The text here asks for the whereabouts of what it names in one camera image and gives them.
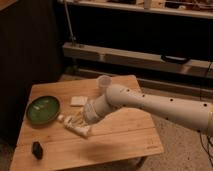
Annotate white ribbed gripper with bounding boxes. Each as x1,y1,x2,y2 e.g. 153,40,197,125
72,100,102,127

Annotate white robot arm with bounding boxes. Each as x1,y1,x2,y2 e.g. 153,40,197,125
77,84,213,137

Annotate black eraser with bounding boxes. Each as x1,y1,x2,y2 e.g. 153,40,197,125
32,141,43,160

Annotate white lotion bottle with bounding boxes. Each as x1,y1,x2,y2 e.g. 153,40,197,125
57,115,91,138

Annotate white square sponge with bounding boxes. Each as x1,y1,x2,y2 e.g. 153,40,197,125
70,96,88,106

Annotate wooden table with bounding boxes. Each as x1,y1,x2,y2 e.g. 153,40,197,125
9,74,165,171

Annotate green round bowl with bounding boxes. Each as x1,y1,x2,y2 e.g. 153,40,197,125
26,96,60,125

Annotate metal stand pole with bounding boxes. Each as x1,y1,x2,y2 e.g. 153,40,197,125
63,0,76,46

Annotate white lower shelf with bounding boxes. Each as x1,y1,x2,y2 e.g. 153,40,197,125
62,42,213,79

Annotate white shelf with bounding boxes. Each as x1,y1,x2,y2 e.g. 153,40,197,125
62,42,213,79
57,0,213,19

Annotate black flat device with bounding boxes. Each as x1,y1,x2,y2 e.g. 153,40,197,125
161,55,190,64

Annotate white upper shelf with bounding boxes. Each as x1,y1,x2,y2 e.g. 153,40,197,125
57,0,213,19

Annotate black floor cables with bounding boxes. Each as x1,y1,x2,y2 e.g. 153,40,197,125
198,61,213,168

